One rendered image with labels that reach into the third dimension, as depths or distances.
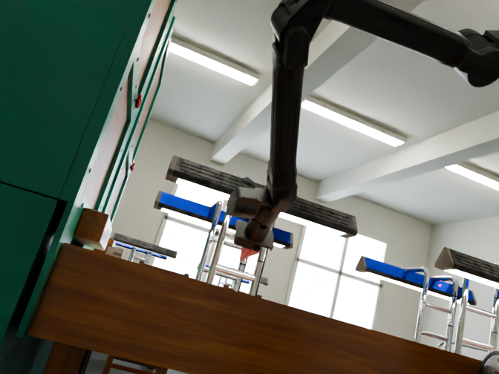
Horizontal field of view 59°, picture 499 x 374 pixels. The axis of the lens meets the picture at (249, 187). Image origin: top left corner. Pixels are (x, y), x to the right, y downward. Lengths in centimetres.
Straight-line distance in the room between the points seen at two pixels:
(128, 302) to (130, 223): 537
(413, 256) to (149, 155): 470
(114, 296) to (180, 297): 13
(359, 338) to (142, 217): 542
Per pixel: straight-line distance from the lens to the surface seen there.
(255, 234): 109
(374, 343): 113
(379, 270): 213
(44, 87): 102
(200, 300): 98
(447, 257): 165
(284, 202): 100
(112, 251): 99
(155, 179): 644
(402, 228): 803
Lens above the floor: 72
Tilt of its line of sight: 16 degrees up
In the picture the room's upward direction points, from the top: 15 degrees clockwise
